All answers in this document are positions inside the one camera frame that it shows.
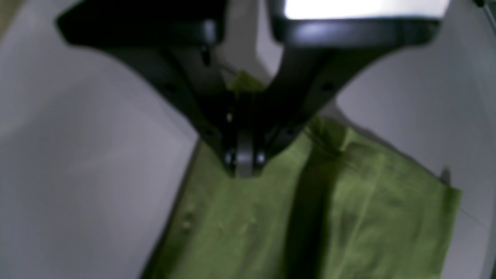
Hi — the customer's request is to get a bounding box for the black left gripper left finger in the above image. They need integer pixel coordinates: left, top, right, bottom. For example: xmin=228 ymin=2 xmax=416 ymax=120
xmin=56 ymin=0 xmax=248 ymax=177

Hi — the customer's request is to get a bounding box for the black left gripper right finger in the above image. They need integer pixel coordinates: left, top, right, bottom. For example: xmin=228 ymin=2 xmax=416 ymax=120
xmin=248 ymin=0 xmax=450 ymax=176

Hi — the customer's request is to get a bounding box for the green T-shirt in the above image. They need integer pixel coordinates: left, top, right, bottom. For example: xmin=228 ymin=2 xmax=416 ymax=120
xmin=141 ymin=72 xmax=463 ymax=279

